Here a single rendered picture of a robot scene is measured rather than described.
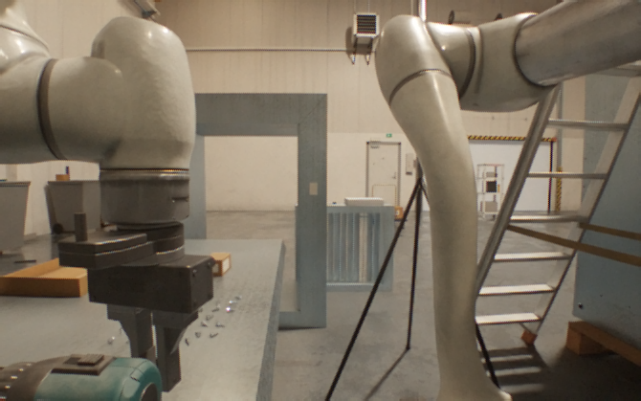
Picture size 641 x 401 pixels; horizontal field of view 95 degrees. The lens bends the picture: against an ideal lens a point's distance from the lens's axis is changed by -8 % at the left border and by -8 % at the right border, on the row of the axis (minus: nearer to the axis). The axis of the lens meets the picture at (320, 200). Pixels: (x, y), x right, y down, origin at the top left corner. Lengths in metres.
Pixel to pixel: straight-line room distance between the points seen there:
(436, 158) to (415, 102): 0.09
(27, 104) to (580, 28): 0.57
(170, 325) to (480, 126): 11.12
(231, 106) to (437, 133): 1.85
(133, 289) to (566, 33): 0.57
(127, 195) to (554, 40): 0.52
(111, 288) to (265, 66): 10.26
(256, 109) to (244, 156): 7.98
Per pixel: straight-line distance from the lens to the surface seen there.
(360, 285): 2.96
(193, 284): 0.35
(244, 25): 11.14
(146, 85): 0.35
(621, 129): 1.82
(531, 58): 0.54
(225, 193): 10.23
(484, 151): 11.52
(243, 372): 0.69
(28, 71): 0.38
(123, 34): 0.37
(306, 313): 2.27
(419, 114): 0.45
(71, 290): 1.24
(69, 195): 7.04
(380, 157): 10.10
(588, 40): 0.49
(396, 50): 0.53
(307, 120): 2.11
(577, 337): 2.44
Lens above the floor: 1.02
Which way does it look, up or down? 4 degrees down
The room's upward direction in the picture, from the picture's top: straight up
